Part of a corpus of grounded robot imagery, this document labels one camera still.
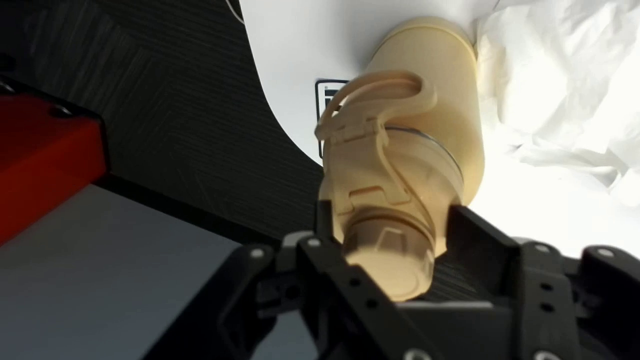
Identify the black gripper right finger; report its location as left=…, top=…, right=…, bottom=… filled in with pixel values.
left=403, top=206, right=640, bottom=360

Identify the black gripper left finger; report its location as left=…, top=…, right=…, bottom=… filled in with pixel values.
left=143, top=199, right=440, bottom=360

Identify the tan water bottle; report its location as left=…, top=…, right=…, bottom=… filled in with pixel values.
left=316, top=18, right=485, bottom=301

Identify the white YETI sticker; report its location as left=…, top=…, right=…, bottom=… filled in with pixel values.
left=314, top=78, right=352, bottom=161

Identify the crumpled white plastic bag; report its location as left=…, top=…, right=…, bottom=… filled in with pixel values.
left=477, top=0, right=640, bottom=207

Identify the red block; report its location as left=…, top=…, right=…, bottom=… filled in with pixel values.
left=0, top=93, right=106, bottom=244

